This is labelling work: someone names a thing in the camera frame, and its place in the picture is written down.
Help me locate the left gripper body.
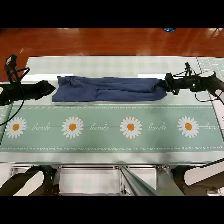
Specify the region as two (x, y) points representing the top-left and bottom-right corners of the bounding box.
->
(20, 80), (48, 101)

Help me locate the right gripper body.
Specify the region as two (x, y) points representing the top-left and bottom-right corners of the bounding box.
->
(164, 72), (192, 96)

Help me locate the navy blue garment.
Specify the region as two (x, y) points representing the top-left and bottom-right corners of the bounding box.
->
(51, 75), (168, 103)

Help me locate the black cable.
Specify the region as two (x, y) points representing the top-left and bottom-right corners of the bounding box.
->
(194, 87), (224, 104)
(0, 66), (31, 127)

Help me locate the silver frame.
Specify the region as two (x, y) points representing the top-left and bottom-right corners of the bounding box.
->
(0, 161), (224, 197)

